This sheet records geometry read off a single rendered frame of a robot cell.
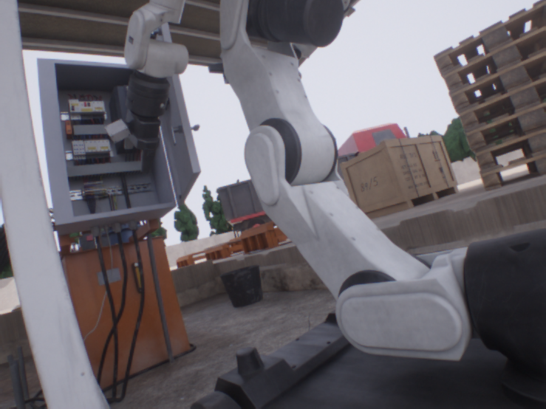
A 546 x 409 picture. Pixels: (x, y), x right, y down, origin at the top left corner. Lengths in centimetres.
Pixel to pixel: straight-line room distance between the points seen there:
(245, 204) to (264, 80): 874
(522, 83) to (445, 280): 202
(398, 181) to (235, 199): 663
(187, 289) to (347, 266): 305
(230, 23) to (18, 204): 54
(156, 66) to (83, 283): 111
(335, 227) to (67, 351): 47
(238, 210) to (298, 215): 879
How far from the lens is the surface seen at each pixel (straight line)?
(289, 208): 56
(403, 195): 347
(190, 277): 353
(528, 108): 233
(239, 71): 70
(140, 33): 65
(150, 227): 131
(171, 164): 114
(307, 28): 61
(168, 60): 69
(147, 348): 163
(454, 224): 164
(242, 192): 941
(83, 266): 155
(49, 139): 116
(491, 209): 157
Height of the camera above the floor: 44
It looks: 8 degrees up
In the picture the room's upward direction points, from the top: 16 degrees counter-clockwise
